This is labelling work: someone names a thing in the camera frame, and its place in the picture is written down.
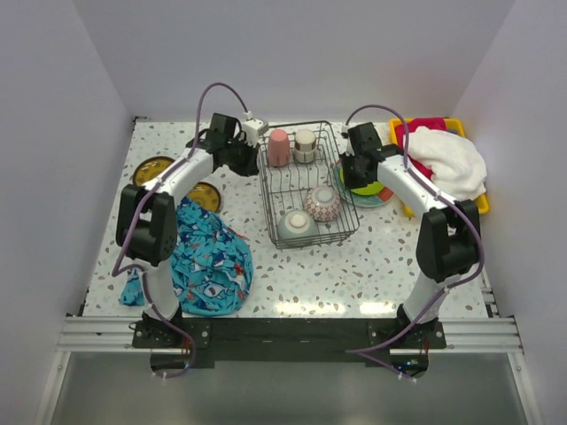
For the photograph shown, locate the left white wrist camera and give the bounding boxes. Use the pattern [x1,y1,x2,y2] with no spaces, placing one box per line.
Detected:
[241,112,269,147]

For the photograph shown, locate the purple cable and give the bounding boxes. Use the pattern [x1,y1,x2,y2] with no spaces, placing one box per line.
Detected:
[343,104,484,381]
[110,81,253,380]

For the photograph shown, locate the green red plate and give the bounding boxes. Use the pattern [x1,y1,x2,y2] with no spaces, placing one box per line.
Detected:
[332,161,394,208]

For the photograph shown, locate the pale green bowl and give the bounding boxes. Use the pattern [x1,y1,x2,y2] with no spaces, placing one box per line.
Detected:
[277,210,317,240]

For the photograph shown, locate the yellow brown plate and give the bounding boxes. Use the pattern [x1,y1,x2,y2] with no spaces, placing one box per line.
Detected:
[187,182,222,213]
[132,156,175,186]

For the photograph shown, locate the yellow brown plate far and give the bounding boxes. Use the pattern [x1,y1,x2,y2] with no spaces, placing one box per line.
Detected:
[132,156,175,186]

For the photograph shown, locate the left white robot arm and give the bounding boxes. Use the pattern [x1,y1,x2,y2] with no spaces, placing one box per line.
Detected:
[116,113,267,347]

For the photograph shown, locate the pink red cloth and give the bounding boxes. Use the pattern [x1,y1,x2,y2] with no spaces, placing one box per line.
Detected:
[407,117,447,180]

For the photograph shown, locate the lime green small plate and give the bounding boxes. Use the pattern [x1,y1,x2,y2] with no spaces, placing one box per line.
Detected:
[351,182,384,197]

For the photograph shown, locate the blue patterned bowl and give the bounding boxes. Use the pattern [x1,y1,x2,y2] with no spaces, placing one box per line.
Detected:
[304,186,342,222]

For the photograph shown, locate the wire dish rack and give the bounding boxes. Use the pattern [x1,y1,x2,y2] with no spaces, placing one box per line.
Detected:
[258,120,360,250]

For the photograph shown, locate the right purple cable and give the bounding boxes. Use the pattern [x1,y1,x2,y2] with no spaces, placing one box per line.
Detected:
[343,104,484,381]

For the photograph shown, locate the yellow brown plate near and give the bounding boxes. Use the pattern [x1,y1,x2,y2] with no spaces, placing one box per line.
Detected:
[187,182,222,213]

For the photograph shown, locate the aluminium front rail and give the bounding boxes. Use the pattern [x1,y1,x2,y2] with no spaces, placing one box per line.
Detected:
[56,317,524,354]

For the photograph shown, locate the pink cup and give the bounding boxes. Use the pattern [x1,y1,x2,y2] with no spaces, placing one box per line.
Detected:
[267,128,291,167]

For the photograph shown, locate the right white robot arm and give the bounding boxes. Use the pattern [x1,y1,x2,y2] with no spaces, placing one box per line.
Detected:
[340,122,484,348]

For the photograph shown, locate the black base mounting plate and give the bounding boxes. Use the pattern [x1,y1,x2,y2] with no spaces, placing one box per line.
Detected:
[129,318,447,377]

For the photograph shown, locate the white beige mug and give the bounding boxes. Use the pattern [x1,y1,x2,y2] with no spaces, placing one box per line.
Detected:
[293,129,317,164]

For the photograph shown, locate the white towel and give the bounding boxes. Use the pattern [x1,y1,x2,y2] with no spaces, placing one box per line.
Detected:
[430,131,487,200]

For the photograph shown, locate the yellow plastic bin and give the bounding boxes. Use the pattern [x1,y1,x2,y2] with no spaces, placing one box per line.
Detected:
[389,116,491,218]

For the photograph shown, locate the blue shark print cloth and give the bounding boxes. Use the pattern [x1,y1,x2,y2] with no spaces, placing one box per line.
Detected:
[112,197,253,319]

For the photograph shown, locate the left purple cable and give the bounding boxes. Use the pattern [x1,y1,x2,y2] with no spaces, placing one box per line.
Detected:
[110,81,253,380]

